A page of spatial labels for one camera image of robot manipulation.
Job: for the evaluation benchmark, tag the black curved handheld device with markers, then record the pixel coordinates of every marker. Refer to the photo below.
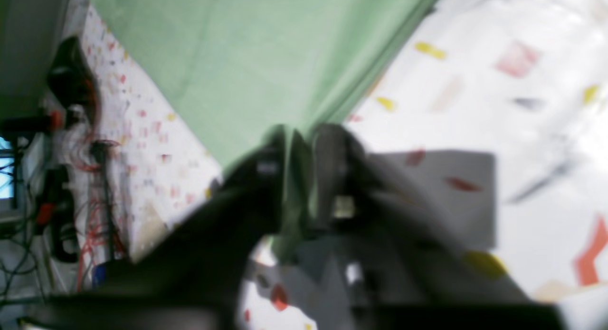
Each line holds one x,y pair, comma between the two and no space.
72,81

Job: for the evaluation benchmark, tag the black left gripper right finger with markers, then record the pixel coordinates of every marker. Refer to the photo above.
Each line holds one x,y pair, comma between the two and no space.
414,273

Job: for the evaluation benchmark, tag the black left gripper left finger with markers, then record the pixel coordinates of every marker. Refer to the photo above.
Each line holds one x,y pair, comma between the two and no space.
191,280

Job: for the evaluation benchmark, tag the light green T-shirt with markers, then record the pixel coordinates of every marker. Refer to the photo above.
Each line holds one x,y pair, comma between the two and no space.
189,86

